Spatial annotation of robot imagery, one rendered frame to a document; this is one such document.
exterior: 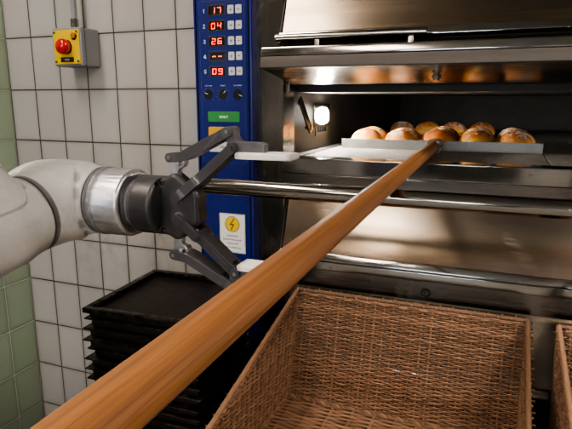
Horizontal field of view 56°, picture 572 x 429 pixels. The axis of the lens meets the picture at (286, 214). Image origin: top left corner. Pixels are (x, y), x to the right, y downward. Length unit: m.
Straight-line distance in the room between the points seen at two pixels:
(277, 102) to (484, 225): 0.57
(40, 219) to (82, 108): 1.02
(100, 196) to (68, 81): 1.03
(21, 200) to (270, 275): 0.37
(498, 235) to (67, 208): 0.91
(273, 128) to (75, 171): 0.71
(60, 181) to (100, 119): 0.93
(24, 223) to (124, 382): 0.44
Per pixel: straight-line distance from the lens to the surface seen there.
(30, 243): 0.69
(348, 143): 1.63
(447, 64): 1.11
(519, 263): 1.28
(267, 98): 1.36
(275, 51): 1.20
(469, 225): 1.29
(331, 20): 1.31
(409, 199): 0.90
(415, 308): 1.31
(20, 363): 2.02
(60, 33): 1.64
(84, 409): 0.24
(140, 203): 0.68
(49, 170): 0.75
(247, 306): 0.34
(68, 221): 0.73
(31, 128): 1.84
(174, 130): 1.50
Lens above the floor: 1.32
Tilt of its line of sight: 12 degrees down
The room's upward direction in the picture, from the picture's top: straight up
